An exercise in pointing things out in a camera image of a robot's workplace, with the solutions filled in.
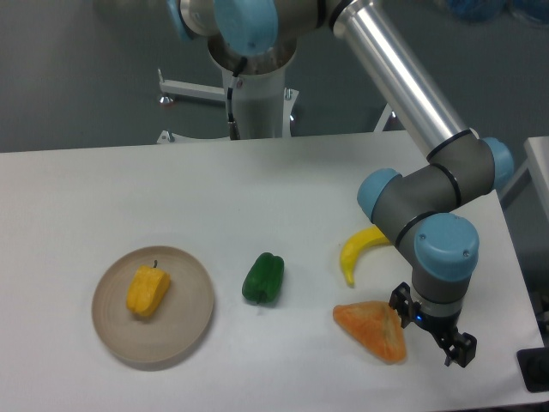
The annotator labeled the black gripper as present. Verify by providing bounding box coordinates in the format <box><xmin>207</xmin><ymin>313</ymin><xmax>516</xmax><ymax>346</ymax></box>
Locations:
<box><xmin>389</xmin><ymin>282</ymin><xmax>477</xmax><ymax>367</ymax></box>

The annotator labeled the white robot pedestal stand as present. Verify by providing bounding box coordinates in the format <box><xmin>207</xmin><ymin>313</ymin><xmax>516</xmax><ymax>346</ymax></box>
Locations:
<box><xmin>155</xmin><ymin>38</ymin><xmax>300</xmax><ymax>145</ymax></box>

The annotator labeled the blue object top right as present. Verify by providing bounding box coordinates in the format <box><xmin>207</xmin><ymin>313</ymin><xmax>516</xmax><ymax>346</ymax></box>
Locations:
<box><xmin>442</xmin><ymin>0</ymin><xmax>548</xmax><ymax>28</ymax></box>

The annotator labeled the green pepper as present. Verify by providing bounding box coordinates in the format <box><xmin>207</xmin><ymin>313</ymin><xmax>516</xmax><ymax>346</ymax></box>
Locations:
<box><xmin>241</xmin><ymin>252</ymin><xmax>285</xmax><ymax>304</ymax></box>

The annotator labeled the black device at table edge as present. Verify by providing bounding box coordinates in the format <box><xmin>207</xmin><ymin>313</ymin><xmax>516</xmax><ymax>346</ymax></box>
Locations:
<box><xmin>516</xmin><ymin>348</ymin><xmax>548</xmax><ymax>393</ymax></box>

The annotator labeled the yellow pepper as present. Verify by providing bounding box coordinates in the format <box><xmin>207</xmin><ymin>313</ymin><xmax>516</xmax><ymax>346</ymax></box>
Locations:
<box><xmin>126</xmin><ymin>261</ymin><xmax>171</xmax><ymax>318</ymax></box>

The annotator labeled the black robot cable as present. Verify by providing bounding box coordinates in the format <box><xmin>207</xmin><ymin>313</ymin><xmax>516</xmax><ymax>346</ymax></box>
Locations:
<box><xmin>226</xmin><ymin>57</ymin><xmax>249</xmax><ymax>141</ymax></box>

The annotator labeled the beige round plate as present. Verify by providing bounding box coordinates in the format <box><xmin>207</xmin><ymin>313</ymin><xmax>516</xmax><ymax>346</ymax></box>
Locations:
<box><xmin>92</xmin><ymin>246</ymin><xmax>214</xmax><ymax>370</ymax></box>

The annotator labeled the yellow banana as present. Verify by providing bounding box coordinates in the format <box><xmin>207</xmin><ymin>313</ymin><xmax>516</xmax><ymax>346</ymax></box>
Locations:
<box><xmin>339</xmin><ymin>226</ymin><xmax>391</xmax><ymax>288</ymax></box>

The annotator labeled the white side table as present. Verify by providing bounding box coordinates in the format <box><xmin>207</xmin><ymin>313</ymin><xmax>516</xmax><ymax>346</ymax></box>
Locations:
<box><xmin>498</xmin><ymin>136</ymin><xmax>548</xmax><ymax>214</ymax></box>

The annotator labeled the orange pumpkin slice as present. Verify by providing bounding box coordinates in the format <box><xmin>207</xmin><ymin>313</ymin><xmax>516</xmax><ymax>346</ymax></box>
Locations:
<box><xmin>332</xmin><ymin>301</ymin><xmax>407</xmax><ymax>363</ymax></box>

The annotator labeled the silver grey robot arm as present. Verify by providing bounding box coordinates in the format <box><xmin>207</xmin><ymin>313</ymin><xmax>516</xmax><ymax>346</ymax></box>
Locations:
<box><xmin>167</xmin><ymin>1</ymin><xmax>514</xmax><ymax>367</ymax></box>

